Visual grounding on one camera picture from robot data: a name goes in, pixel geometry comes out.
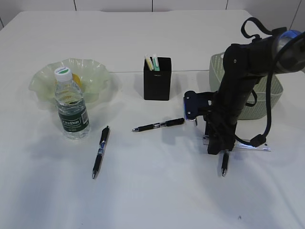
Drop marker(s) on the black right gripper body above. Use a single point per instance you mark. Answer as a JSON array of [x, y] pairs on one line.
[[218, 127]]

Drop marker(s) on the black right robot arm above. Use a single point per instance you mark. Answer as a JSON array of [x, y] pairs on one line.
[[244, 67]]

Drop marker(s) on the black square pen holder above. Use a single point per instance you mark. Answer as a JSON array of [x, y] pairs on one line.
[[157, 84]]

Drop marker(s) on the clear plastic ruler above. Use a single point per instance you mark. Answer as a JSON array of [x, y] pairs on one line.
[[263, 147]]

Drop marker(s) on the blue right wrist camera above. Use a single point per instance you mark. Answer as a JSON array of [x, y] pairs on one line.
[[197, 104]]

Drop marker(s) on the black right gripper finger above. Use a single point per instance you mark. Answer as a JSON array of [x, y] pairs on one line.
[[215, 146]]

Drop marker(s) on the green woven plastic basket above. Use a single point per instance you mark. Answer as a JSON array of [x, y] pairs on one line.
[[258, 111]]

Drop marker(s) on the yellow-green utility knife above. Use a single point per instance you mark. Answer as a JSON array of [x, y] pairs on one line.
[[149, 62]]

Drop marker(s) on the translucent green ruffled plate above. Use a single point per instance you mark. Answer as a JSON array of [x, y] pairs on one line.
[[96, 81]]

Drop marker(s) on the mint green utility knife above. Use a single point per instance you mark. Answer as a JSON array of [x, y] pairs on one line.
[[155, 62]]

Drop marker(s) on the clear water bottle green label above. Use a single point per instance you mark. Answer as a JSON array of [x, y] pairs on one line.
[[70, 105]]

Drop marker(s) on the yellow pear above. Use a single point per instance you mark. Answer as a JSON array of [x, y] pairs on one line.
[[76, 79]]

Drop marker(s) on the black gel pen middle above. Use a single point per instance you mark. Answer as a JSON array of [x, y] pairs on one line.
[[168, 123]]

